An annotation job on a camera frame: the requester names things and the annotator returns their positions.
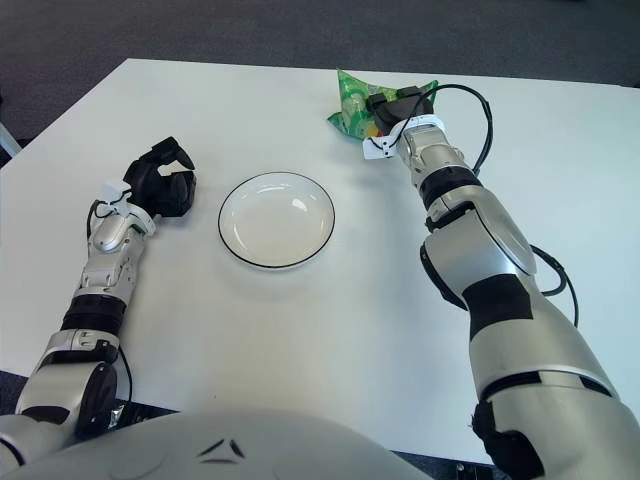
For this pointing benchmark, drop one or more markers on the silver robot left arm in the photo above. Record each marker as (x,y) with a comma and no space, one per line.
(105,265)

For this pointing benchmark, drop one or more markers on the grey robot torso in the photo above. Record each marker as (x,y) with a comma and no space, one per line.
(225,450)

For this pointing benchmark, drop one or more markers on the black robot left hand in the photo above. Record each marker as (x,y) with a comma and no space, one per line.
(170,195)

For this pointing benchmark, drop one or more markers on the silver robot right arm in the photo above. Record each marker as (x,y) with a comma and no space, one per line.
(500,250)

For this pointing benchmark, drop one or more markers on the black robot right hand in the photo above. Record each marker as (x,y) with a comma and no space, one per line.
(400,105)

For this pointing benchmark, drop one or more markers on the white plate with black rim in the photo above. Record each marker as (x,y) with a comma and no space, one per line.
(275,225)

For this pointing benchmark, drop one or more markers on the green potato chips bag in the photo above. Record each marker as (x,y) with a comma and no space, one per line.
(352,107)

